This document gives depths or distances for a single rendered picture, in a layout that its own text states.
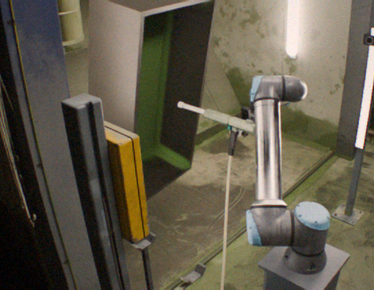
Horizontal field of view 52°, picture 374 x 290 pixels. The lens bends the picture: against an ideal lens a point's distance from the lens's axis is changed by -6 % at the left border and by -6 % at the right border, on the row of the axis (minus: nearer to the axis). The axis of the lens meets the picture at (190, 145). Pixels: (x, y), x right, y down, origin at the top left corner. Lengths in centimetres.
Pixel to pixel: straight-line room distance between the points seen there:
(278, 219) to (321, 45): 235
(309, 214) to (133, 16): 112
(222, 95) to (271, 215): 278
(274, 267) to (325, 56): 236
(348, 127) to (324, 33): 88
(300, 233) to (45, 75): 111
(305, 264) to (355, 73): 224
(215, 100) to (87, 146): 347
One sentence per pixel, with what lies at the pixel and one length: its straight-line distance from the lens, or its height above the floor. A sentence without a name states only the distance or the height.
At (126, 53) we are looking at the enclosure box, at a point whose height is 143.
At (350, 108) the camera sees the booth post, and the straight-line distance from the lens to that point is 378.
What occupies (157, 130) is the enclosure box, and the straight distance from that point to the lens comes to 286.
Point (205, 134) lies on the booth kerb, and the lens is 401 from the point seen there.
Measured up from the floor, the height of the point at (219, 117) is 102.
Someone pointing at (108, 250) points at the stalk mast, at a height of 129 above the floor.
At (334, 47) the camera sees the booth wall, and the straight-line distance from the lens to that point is 370.
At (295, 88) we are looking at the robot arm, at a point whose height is 130.
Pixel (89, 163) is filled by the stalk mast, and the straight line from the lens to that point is 80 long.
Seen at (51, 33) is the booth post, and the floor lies 168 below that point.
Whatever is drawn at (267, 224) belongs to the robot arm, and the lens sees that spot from 164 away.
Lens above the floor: 191
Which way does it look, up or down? 28 degrees down
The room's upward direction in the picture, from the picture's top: 2 degrees counter-clockwise
